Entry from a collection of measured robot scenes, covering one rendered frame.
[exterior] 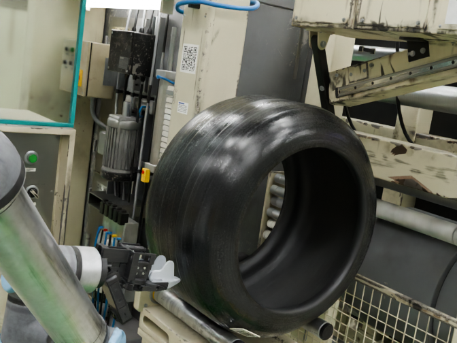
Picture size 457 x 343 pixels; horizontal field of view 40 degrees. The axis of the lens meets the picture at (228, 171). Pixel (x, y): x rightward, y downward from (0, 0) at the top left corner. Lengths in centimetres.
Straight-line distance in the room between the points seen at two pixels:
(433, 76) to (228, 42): 52
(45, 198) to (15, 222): 108
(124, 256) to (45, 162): 65
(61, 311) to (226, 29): 92
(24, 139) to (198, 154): 65
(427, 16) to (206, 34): 54
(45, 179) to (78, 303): 91
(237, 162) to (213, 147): 7
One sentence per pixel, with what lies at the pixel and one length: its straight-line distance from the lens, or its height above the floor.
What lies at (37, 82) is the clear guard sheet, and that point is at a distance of 181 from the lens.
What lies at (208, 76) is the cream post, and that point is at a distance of 164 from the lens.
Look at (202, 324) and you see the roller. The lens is 151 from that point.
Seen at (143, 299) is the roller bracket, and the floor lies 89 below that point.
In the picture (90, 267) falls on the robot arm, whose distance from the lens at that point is 124.
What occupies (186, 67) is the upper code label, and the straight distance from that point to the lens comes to 169.
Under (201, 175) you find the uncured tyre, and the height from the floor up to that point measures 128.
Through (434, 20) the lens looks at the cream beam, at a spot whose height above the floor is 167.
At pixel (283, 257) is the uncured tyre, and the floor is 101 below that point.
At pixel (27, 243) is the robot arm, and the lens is 86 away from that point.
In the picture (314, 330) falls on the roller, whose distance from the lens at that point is 162.
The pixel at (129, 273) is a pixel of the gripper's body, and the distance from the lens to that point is 129.
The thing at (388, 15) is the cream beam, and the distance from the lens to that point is 155.
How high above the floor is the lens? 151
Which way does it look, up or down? 10 degrees down
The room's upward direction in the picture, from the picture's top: 8 degrees clockwise
